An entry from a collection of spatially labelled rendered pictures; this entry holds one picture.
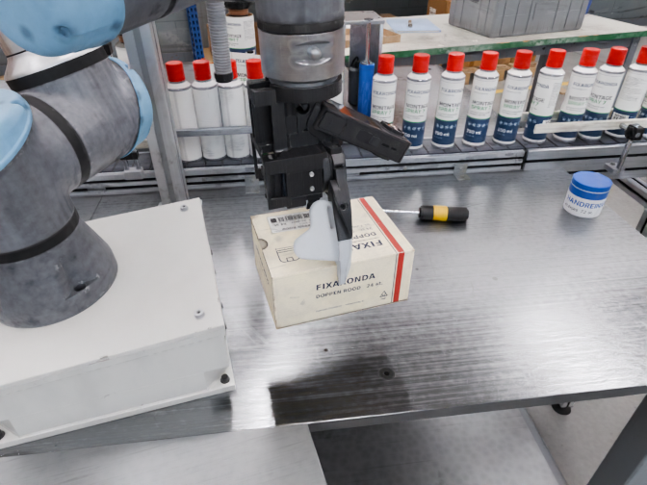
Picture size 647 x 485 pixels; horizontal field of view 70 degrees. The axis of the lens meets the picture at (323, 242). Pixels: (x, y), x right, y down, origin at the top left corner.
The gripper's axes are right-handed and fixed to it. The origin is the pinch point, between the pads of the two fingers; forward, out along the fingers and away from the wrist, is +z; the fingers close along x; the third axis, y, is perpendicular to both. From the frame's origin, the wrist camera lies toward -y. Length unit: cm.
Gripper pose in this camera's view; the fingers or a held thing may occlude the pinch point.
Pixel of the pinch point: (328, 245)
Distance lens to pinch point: 55.0
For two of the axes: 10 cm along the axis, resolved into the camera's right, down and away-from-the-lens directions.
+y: -9.5, 2.0, -2.3
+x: 3.0, 5.6, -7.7
